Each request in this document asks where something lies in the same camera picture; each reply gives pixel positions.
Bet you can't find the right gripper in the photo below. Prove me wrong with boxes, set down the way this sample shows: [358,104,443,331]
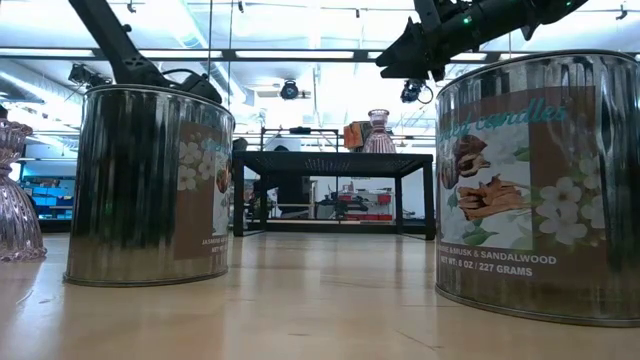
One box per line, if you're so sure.
[375,0,482,81]

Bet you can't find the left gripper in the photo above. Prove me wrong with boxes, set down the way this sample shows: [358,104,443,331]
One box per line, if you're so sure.
[172,72,224,105]

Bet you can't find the pink ribbed glass candlestick holder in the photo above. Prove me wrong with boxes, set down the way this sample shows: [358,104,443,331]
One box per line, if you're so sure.
[0,117,48,263]
[361,108,399,154]

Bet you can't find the silver candle tin with twine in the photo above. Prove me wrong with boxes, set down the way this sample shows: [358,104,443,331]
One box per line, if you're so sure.
[63,83,236,289]

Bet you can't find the large silver candle tin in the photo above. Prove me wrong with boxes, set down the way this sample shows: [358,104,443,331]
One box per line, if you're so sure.
[433,48,640,329]

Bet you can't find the thin vertical metal rod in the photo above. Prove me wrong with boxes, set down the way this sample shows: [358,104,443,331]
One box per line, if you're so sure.
[205,0,215,84]
[227,0,235,109]

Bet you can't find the orange box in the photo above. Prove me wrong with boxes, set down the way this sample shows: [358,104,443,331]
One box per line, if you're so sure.
[342,121,372,152]

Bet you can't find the black metal shelf riser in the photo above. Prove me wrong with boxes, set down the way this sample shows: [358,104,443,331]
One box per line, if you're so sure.
[232,150,437,241]

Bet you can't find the red storage bins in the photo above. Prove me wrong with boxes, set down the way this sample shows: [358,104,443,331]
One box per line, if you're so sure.
[338,192,395,222]

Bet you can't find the person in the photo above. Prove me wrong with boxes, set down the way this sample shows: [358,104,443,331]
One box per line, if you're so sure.
[272,143,312,220]

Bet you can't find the blue storage shelving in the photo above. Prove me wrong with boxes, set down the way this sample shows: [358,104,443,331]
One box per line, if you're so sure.
[19,174,76,221]

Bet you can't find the black camera with cable loop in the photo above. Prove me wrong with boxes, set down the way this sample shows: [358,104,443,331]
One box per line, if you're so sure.
[399,78,434,105]

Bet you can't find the round black overhead camera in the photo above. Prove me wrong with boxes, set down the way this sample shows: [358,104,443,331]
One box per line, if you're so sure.
[278,79,300,101]

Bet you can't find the overhead frame beam with lights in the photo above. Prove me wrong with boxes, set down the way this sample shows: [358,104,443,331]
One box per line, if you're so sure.
[0,47,640,64]

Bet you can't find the black metal frame rig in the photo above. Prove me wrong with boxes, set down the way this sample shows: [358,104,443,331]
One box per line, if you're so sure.
[258,126,341,153]

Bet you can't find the black mounted camera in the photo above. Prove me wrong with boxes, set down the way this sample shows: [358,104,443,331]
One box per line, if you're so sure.
[67,63,114,90]

